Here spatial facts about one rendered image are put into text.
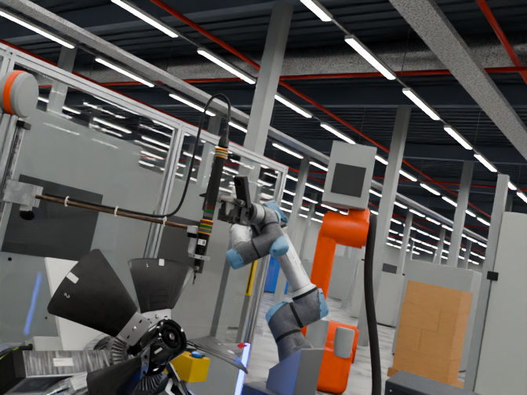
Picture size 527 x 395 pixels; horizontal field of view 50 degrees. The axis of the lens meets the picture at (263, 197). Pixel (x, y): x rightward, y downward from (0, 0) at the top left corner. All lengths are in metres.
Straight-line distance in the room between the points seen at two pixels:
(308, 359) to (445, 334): 7.30
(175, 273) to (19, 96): 0.78
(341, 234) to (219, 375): 2.82
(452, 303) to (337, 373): 4.26
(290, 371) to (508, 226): 1.52
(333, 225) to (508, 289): 2.75
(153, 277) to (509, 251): 1.96
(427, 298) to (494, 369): 6.47
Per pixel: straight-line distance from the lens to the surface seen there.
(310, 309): 2.36
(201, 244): 1.83
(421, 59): 10.56
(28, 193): 1.99
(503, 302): 3.22
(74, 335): 1.93
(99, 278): 1.73
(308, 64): 11.69
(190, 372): 2.28
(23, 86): 2.06
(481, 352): 3.25
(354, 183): 5.61
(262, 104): 8.84
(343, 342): 5.48
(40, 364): 1.67
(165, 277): 1.96
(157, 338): 1.73
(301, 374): 2.31
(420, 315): 9.66
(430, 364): 9.62
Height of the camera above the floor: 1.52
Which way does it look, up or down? 6 degrees up
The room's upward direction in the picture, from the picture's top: 12 degrees clockwise
